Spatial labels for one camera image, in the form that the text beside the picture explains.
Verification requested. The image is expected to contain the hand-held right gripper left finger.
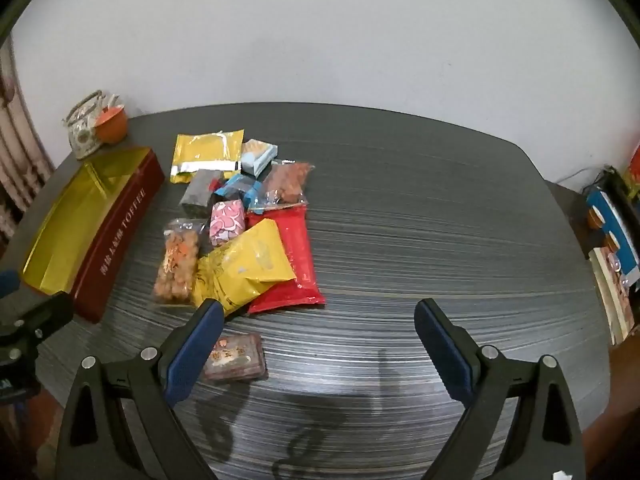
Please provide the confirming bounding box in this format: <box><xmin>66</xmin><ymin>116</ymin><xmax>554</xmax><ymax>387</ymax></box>
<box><xmin>56</xmin><ymin>299</ymin><xmax>226</xmax><ymax>480</ymax></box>

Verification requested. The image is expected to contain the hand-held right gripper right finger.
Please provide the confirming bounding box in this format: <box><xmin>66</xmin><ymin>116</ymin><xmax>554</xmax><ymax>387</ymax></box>
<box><xmin>415</xmin><ymin>298</ymin><xmax>586</xmax><ymax>480</ymax></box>

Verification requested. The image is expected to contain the small brown snack packet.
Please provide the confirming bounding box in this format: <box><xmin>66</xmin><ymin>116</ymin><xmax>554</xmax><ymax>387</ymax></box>
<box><xmin>202</xmin><ymin>332</ymin><xmax>267</xmax><ymax>382</ymax></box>

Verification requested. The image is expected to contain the clear bag of orange snacks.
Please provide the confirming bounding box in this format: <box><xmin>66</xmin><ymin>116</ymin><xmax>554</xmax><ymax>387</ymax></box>
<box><xmin>154</xmin><ymin>217</ymin><xmax>208</xmax><ymax>306</ymax></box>

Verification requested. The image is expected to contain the puffed yellow snack packet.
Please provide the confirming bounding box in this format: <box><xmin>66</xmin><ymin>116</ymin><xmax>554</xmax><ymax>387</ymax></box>
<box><xmin>191</xmin><ymin>219</ymin><xmax>297</xmax><ymax>317</ymax></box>

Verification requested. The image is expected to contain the red and gold candy box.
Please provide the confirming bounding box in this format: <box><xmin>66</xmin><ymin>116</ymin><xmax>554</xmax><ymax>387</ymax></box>
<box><xmin>19</xmin><ymin>146</ymin><xmax>166</xmax><ymax>322</ymax></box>

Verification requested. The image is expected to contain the red snack packet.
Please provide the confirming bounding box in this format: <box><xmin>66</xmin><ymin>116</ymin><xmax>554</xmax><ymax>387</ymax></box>
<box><xmin>246</xmin><ymin>206</ymin><xmax>327</xmax><ymax>315</ymax></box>

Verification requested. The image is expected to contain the pink patterned snack packet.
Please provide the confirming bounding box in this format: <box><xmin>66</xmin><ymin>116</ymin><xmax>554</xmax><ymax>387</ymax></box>
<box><xmin>209</xmin><ymin>200</ymin><xmax>247</xmax><ymax>247</ymax></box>

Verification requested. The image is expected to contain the grey snack packet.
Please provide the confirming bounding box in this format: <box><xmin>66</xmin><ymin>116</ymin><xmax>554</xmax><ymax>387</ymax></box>
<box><xmin>180</xmin><ymin>169</ymin><xmax>224</xmax><ymax>218</ymax></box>

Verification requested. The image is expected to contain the blue candy packet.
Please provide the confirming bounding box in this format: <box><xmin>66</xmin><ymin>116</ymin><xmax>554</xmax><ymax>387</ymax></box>
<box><xmin>215</xmin><ymin>174</ymin><xmax>258</xmax><ymax>201</ymax></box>
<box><xmin>247</xmin><ymin>180</ymin><xmax>273</xmax><ymax>211</ymax></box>

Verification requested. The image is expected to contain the clear bag of brown nuts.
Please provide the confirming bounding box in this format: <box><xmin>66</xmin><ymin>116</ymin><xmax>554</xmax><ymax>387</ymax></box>
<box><xmin>248</xmin><ymin>160</ymin><xmax>316</xmax><ymax>211</ymax></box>

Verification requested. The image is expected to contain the light blue cracker packet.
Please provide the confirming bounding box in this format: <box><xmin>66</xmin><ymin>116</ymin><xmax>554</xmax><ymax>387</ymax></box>
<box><xmin>240</xmin><ymin>139</ymin><xmax>279</xmax><ymax>179</ymax></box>

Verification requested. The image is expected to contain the yellow packet with silver stripe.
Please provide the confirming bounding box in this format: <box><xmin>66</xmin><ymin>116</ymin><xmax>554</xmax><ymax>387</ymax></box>
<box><xmin>170</xmin><ymin>130</ymin><xmax>245</xmax><ymax>184</ymax></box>

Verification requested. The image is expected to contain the floral ceramic teapot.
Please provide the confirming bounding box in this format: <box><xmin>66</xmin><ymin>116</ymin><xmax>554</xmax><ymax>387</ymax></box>
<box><xmin>62</xmin><ymin>89</ymin><xmax>126</xmax><ymax>161</ymax></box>

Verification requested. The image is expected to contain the orange cup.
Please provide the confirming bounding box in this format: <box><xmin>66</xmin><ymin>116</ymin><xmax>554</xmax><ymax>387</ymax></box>
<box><xmin>95</xmin><ymin>101</ymin><xmax>129</xmax><ymax>144</ymax></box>

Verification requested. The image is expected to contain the red and yellow packet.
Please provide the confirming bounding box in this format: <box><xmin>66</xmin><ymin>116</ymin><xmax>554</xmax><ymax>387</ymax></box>
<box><xmin>624</xmin><ymin>142</ymin><xmax>640</xmax><ymax>196</ymax></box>

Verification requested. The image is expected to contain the white cable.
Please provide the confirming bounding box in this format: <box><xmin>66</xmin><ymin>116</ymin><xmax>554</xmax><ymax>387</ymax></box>
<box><xmin>557</xmin><ymin>166</ymin><xmax>608</xmax><ymax>187</ymax></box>

